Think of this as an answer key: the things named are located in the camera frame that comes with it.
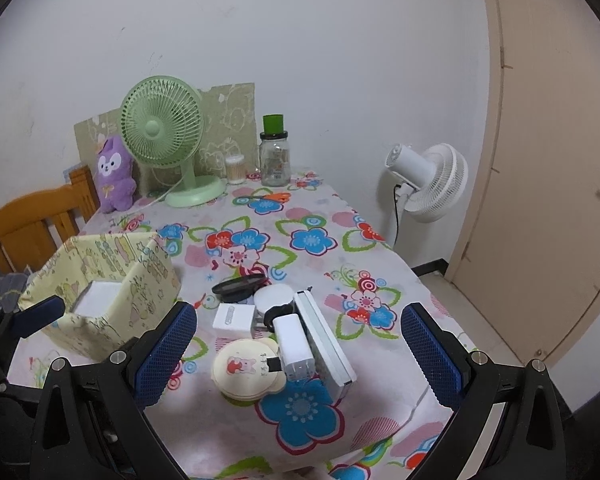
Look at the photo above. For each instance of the white square charger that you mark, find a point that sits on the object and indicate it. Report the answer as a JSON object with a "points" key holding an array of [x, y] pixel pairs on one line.
{"points": [[234, 321]]}

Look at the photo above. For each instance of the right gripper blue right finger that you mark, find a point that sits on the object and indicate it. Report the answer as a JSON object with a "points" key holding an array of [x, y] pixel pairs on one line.
{"points": [[440, 356]]}

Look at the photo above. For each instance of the wooden chair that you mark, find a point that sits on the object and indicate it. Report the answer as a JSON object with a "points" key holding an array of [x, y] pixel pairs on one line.
{"points": [[33, 226]]}

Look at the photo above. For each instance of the white box in bin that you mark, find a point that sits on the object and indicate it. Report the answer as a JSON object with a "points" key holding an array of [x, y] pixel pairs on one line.
{"points": [[97, 298]]}

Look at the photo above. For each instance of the yellow fabric storage box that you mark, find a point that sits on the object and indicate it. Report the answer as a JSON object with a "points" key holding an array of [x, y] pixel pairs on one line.
{"points": [[143, 270]]}

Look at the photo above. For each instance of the glass jar green lid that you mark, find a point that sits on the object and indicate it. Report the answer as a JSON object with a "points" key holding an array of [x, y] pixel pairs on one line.
{"points": [[274, 152]]}

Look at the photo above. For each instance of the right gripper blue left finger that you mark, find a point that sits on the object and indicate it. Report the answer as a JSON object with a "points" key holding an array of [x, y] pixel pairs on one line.
{"points": [[156, 355]]}

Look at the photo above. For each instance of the white long power strip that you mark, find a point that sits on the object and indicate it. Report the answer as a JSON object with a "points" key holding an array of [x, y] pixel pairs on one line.
{"points": [[331, 363]]}

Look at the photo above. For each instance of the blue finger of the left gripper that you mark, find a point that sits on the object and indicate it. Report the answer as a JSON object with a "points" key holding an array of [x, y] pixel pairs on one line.
{"points": [[29, 321]]}

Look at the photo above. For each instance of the beige door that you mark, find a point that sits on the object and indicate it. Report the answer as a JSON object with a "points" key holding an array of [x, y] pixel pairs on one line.
{"points": [[528, 255]]}

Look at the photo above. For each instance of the purple plush toy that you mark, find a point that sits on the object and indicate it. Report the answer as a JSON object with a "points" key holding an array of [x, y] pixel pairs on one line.
{"points": [[115, 185]]}

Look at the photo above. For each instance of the cream bear compact mirror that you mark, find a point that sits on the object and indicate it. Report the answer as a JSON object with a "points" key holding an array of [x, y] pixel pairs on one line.
{"points": [[246, 370]]}

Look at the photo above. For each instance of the white power adapter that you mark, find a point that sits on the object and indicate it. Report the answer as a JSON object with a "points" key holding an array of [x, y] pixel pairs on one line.
{"points": [[294, 349]]}

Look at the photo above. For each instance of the white round device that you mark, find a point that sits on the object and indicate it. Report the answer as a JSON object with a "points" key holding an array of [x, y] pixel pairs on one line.
{"points": [[272, 296]]}

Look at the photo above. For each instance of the green desk fan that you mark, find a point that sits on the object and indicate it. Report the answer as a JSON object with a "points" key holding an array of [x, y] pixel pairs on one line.
{"points": [[161, 125]]}

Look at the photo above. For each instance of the cotton swab container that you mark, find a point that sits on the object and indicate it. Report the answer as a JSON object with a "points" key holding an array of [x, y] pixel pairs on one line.
{"points": [[235, 168]]}

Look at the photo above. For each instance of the floral tablecloth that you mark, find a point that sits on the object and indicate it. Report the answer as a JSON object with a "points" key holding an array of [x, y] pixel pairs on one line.
{"points": [[307, 237]]}

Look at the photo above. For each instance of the white standing fan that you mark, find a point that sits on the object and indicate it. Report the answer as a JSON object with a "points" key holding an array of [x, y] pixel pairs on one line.
{"points": [[433, 180]]}

